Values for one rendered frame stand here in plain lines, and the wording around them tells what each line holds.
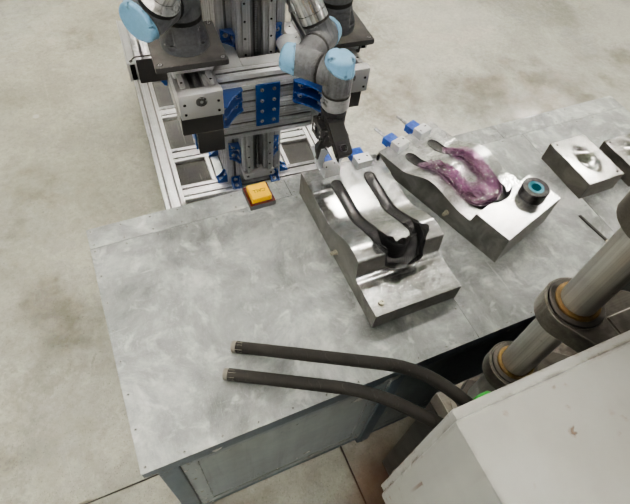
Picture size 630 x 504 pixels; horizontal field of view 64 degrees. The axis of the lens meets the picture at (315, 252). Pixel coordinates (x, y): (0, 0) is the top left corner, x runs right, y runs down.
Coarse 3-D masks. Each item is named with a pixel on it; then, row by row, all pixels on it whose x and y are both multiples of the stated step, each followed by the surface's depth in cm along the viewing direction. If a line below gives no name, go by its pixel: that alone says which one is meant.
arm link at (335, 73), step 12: (336, 48) 123; (324, 60) 123; (336, 60) 120; (348, 60) 120; (324, 72) 123; (336, 72) 121; (348, 72) 122; (324, 84) 126; (336, 84) 124; (348, 84) 125; (324, 96) 129; (336, 96) 127; (348, 96) 129
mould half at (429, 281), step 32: (320, 192) 146; (352, 192) 147; (320, 224) 146; (352, 224) 139; (384, 224) 137; (352, 256) 130; (384, 256) 130; (352, 288) 137; (384, 288) 132; (416, 288) 133; (448, 288) 133; (384, 320) 131
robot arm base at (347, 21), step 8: (352, 0) 161; (328, 8) 160; (336, 8) 160; (344, 8) 160; (352, 8) 164; (336, 16) 161; (344, 16) 162; (352, 16) 166; (344, 24) 164; (352, 24) 167; (344, 32) 165
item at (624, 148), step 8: (624, 136) 177; (608, 144) 173; (616, 144) 174; (624, 144) 175; (608, 152) 174; (616, 152) 171; (624, 152) 172; (616, 160) 172; (624, 160) 169; (624, 168) 170; (624, 176) 171
